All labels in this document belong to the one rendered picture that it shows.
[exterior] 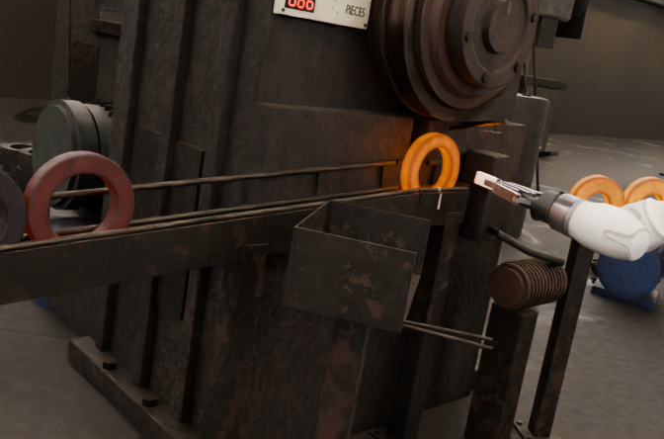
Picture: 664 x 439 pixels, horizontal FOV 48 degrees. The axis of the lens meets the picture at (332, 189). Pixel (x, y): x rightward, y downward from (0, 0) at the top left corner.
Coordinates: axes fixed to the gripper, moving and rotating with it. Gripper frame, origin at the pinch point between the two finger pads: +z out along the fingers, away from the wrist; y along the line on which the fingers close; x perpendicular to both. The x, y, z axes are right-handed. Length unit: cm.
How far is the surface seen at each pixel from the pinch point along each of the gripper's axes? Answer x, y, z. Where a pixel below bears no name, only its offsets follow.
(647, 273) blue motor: -57, 191, 27
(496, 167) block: 1.9, 10.0, 5.2
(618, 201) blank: -0.9, 41.0, -14.9
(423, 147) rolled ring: 5.6, -17.1, 8.8
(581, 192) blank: -0.4, 31.9, -8.5
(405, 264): -2, -66, -33
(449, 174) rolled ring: -1.0, -5.0, 8.4
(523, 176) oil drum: -45, 236, 133
